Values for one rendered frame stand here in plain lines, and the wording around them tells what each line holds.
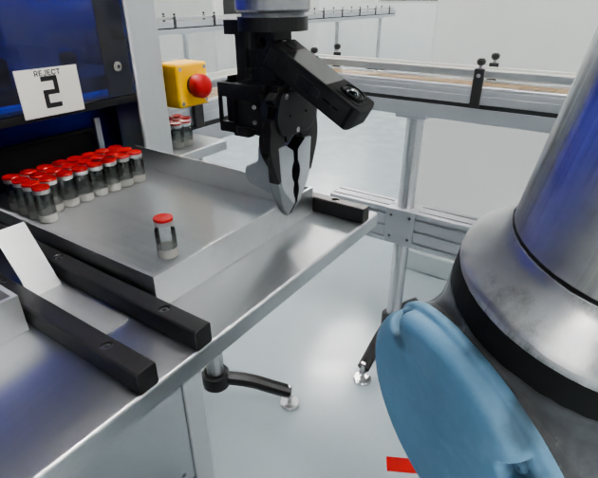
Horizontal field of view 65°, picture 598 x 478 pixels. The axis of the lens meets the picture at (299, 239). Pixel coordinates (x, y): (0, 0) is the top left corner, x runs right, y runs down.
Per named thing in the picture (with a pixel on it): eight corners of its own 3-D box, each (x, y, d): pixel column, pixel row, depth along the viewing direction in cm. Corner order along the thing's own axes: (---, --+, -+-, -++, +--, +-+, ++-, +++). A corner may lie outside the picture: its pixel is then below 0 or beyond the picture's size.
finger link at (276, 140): (284, 174, 54) (282, 97, 50) (296, 176, 53) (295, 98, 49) (258, 186, 51) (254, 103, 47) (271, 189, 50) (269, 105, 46)
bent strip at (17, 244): (9, 286, 46) (-10, 232, 43) (38, 273, 48) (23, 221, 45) (98, 339, 39) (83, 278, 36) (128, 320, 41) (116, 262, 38)
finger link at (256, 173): (257, 205, 58) (252, 131, 54) (296, 215, 55) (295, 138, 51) (240, 213, 56) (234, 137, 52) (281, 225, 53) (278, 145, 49)
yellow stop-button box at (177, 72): (152, 104, 84) (146, 62, 80) (182, 98, 89) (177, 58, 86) (181, 110, 80) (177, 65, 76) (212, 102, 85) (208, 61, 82)
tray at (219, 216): (-27, 221, 59) (-35, 194, 57) (140, 165, 78) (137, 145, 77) (158, 310, 42) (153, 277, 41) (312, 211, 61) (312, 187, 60)
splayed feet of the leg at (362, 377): (346, 380, 155) (349, 347, 149) (406, 306, 192) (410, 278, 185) (368, 390, 151) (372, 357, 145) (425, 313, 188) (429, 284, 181)
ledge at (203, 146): (128, 153, 91) (126, 143, 90) (178, 137, 100) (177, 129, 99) (178, 166, 84) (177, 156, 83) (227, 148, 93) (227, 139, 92)
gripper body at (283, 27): (262, 123, 58) (256, 14, 52) (321, 133, 53) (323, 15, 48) (219, 137, 52) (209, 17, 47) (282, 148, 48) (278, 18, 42)
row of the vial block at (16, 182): (16, 213, 61) (7, 179, 58) (130, 174, 74) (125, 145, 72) (26, 217, 60) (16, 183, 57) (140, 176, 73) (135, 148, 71)
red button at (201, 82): (183, 98, 81) (180, 73, 79) (199, 94, 84) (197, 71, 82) (198, 101, 79) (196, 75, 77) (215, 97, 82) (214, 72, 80)
